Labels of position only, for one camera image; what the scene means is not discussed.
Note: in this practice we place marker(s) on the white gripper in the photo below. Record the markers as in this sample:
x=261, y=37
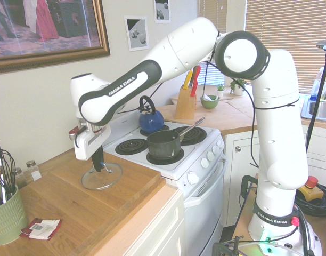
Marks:
x=85, y=148

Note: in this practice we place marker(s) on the glass pot lid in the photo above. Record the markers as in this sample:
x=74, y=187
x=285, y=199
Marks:
x=109, y=176

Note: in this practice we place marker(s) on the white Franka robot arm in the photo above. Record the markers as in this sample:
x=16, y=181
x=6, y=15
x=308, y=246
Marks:
x=277, y=106

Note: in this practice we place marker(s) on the small coil burner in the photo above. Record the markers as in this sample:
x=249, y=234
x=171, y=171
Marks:
x=179, y=158
x=166, y=128
x=131, y=146

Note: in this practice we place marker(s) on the thick wooden cutting board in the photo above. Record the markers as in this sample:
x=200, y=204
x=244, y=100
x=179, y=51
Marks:
x=80, y=213

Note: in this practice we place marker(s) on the dark green saucepan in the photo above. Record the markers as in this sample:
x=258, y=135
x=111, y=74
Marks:
x=160, y=149

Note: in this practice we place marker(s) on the glass spice jar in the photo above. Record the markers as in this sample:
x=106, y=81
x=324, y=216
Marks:
x=33, y=170
x=20, y=177

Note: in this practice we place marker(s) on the red and white packet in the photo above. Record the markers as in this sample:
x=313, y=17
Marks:
x=43, y=228

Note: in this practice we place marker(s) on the white cabinet with drawers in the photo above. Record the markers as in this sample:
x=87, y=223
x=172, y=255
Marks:
x=157, y=229

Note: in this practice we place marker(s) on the white stove knob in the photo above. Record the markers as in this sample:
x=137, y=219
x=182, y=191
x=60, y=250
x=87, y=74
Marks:
x=220, y=144
x=210, y=156
x=204, y=163
x=192, y=177
x=215, y=150

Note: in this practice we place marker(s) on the large coil burner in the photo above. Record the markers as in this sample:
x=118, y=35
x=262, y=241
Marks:
x=196, y=134

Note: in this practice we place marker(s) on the wooden knife block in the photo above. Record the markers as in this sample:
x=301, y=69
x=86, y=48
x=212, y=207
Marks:
x=184, y=105

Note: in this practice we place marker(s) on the green ribbed utensil holder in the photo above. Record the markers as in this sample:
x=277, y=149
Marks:
x=7, y=218

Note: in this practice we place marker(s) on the white electric stove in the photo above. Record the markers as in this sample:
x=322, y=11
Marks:
x=203, y=213

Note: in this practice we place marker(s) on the green ceramic bowl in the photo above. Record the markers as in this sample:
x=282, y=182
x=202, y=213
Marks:
x=209, y=104

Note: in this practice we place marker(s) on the white cloth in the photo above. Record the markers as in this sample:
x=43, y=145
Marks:
x=208, y=98

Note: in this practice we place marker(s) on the large grey photo print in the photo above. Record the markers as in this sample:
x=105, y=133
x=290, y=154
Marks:
x=136, y=33

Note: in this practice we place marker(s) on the metal cabinet knob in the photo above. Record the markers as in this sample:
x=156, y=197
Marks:
x=238, y=148

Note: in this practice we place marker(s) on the small potted plant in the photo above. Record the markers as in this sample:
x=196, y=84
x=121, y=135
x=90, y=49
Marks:
x=220, y=90

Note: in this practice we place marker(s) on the white cabinet with knob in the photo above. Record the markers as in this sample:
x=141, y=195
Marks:
x=240, y=173

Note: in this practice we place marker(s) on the gold framed painting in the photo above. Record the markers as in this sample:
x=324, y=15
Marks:
x=45, y=26

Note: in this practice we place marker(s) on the black clamp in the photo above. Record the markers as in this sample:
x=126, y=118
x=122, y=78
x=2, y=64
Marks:
x=227, y=246

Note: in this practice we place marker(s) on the leafy potted plant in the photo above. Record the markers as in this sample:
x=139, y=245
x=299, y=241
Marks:
x=238, y=88

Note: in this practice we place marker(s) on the small grey photo print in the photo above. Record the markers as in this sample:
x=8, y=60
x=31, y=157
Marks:
x=162, y=10

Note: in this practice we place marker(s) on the narrow window blinds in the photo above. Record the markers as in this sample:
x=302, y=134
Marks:
x=212, y=16

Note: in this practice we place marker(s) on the yellow emergency stop box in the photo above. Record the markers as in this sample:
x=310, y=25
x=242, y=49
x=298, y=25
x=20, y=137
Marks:
x=310, y=190

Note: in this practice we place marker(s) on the clear plastic bottle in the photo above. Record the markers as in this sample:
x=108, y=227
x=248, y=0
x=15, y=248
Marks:
x=316, y=88

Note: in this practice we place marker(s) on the metal sink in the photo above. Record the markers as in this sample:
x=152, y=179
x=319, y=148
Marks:
x=325, y=110

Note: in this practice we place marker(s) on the wide window blinds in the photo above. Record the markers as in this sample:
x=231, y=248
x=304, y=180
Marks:
x=293, y=24

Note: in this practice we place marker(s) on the black camera stand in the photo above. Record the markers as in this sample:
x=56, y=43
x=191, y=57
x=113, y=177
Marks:
x=316, y=106

